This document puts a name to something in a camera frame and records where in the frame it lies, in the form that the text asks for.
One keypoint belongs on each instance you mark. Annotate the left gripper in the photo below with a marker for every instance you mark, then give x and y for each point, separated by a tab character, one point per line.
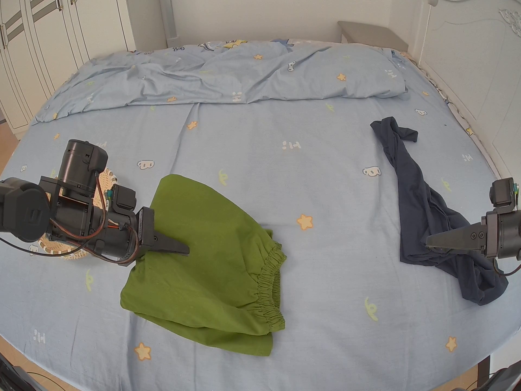
118	234

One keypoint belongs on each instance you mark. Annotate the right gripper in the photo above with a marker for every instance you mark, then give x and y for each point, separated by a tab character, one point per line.
504	234

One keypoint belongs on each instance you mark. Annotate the green shorts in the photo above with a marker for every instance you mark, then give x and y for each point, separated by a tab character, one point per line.
203	259

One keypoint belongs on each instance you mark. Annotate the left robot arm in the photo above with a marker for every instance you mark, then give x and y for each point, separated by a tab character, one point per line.
24	210

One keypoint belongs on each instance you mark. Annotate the round woven basket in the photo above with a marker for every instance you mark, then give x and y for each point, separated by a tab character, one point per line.
106	176

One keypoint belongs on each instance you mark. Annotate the dark blue garment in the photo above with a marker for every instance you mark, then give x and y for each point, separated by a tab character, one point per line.
411	185

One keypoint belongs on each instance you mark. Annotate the bed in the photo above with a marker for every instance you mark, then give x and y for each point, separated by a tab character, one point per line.
285	177

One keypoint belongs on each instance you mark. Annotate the pale blue quilt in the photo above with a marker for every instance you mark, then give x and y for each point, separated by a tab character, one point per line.
228	75

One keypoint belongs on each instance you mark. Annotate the white wardrobe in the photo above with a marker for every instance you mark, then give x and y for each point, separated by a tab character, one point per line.
49	35

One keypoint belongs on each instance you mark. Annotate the grey bedside table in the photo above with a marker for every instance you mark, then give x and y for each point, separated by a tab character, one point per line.
366	33

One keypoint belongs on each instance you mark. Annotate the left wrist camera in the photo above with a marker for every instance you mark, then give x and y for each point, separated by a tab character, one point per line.
123	198

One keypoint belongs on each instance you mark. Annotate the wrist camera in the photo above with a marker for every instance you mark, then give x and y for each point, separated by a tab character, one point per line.
504	194
123	198

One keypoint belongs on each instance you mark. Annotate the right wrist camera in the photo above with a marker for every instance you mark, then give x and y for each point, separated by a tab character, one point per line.
504	194

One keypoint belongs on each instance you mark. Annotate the grey wall pipe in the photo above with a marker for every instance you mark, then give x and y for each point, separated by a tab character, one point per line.
167	6

